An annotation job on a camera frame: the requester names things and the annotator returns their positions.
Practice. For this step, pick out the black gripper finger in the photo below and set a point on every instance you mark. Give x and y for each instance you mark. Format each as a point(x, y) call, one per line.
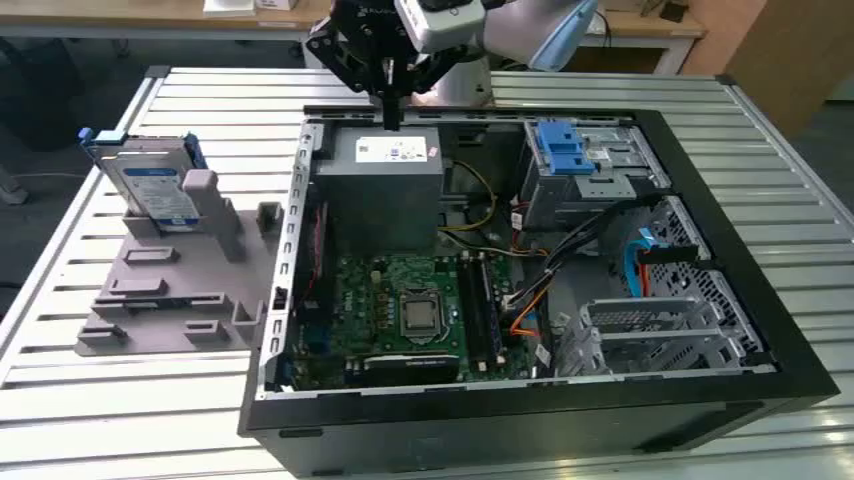
point(347, 70)
point(430, 75)

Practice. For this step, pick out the hard disk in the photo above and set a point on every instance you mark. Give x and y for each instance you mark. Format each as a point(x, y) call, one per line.
point(153, 190)

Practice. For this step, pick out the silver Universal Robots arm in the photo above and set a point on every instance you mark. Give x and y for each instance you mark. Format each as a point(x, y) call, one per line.
point(507, 30)

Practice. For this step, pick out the metal disk bay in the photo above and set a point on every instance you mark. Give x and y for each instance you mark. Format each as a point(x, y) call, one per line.
point(656, 335)

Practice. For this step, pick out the white box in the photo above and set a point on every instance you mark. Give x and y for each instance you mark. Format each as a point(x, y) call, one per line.
point(229, 7)

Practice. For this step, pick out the blue plastic drive latch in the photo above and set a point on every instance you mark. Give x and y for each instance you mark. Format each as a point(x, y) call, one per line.
point(556, 150)

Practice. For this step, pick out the grey power supply unit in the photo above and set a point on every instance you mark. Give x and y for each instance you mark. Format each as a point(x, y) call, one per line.
point(380, 210)

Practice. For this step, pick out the wooden desk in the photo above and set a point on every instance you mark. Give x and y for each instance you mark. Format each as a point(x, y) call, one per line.
point(133, 15)

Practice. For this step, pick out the metal optical drive cage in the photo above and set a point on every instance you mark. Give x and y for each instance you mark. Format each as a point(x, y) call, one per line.
point(600, 187)

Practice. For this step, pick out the green motherboard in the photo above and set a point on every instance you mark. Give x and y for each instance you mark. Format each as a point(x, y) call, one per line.
point(374, 280)

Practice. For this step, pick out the black RAM slot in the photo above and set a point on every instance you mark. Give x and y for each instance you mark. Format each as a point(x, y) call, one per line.
point(472, 310)

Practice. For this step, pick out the silver CPU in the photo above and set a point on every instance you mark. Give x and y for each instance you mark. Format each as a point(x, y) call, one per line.
point(420, 317)

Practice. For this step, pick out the CPU socket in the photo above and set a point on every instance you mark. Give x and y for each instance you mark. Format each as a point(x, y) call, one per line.
point(422, 338)

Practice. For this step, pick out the wooden cabinet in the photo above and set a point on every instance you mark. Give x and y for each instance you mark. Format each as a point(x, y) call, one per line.
point(787, 60)

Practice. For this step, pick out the grey parts rack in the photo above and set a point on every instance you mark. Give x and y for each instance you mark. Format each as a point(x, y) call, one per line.
point(173, 310)

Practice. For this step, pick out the grey desk foot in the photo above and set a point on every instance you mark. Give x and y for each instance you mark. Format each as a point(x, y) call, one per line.
point(12, 192)

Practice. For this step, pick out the black graphics card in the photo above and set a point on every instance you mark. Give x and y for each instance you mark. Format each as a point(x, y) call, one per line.
point(407, 367)

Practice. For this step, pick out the black PC case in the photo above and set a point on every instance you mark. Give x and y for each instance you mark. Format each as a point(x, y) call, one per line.
point(467, 440)

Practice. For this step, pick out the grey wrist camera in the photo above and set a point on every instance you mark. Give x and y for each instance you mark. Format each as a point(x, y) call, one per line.
point(440, 30)

